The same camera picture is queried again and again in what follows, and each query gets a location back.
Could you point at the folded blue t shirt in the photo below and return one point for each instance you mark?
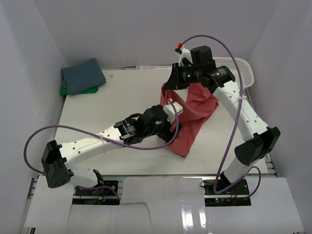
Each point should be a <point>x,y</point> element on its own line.
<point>82,76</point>

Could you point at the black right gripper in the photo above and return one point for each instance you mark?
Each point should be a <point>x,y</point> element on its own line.
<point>174,82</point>

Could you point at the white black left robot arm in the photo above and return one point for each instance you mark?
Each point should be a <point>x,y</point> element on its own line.
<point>61,162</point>

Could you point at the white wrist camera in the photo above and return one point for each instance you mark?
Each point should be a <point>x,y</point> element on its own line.
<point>172,108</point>
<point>185,58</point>

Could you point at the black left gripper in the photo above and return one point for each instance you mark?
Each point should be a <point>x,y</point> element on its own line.
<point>167,135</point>

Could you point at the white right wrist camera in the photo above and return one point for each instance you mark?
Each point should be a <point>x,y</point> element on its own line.
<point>185,58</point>

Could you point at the red t shirt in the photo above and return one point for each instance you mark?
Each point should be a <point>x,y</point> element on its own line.
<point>198,107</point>

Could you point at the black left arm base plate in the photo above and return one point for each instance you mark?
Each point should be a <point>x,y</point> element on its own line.
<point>103,196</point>

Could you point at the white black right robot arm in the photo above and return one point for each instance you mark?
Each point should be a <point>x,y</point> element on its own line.
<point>198,66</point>

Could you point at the folded green t shirt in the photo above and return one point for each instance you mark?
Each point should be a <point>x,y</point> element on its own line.
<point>64,92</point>

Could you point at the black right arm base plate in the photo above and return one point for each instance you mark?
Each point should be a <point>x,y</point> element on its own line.
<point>234,197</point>

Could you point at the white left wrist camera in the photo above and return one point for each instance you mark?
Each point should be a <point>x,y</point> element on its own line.
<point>172,108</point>

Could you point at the white perforated plastic basket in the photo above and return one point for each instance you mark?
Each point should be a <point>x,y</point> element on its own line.
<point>244,68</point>

